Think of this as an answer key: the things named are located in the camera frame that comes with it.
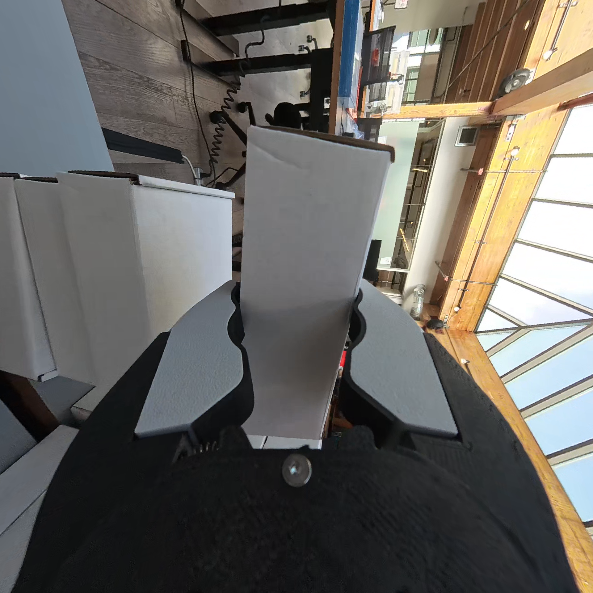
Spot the white cardboard box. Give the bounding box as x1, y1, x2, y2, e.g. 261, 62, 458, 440
240, 124, 395, 451

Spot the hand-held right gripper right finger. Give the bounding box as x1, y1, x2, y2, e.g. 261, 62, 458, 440
344, 278, 460, 451

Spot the black metal bar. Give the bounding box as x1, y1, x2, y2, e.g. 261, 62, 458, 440
102, 127, 187, 164

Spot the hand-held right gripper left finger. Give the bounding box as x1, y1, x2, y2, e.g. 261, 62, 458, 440
133, 280, 255, 445

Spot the large window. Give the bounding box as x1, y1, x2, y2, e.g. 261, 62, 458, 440
476, 95, 593, 526

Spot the grey wall fan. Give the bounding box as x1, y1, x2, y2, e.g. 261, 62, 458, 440
497, 68, 534, 99

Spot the blue panel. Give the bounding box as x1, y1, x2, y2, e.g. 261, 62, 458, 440
338, 0, 365, 110

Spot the black coiled cable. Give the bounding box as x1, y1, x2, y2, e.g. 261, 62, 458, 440
208, 81, 246, 179

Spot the pile of assembled white boxes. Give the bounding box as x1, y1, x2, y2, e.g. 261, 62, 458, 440
0, 170, 236, 418

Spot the wooden ceiling beam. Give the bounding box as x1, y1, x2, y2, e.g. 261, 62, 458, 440
385, 65, 593, 119

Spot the black office chair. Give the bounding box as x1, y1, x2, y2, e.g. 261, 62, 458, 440
266, 102, 311, 131

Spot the black desk frame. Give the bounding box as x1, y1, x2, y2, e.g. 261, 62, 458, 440
180, 0, 336, 79

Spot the black monitor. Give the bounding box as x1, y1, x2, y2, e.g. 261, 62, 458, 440
361, 25, 397, 88

